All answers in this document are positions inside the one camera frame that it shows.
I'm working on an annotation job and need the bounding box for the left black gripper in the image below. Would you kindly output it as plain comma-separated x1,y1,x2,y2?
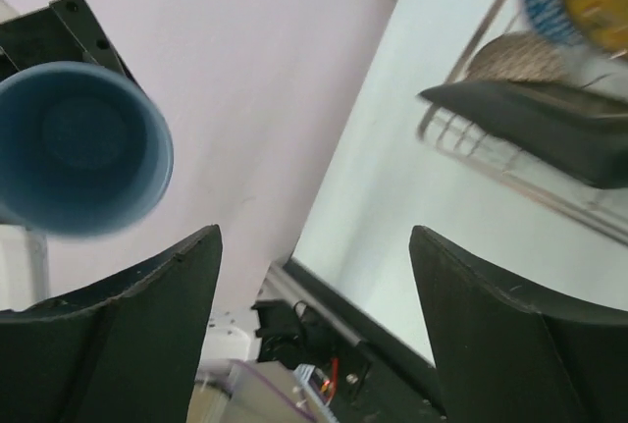
0,0,135,81

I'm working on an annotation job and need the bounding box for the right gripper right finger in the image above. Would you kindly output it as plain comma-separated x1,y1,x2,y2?
409,226,627,422

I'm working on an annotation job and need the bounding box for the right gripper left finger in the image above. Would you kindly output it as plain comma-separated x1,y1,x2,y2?
0,224,225,423

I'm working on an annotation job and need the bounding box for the light blue plastic cup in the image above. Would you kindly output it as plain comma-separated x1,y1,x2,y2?
1,62,174,238

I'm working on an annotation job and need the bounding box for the steel wire dish rack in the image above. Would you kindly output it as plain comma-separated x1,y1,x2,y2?
418,0,627,245

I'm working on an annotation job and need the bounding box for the black floral square plate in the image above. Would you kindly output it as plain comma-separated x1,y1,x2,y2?
419,80,627,189

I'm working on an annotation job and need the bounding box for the red patterned white bowl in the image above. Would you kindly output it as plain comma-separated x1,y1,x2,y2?
466,30,568,82

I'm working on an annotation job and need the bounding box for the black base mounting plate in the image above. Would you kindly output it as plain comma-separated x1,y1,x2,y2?
251,260,447,422

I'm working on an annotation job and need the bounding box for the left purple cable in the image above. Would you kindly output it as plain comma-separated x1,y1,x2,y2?
239,363,320,423

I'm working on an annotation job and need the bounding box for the left slotted cable duct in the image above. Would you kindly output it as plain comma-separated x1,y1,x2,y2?
293,364,339,423

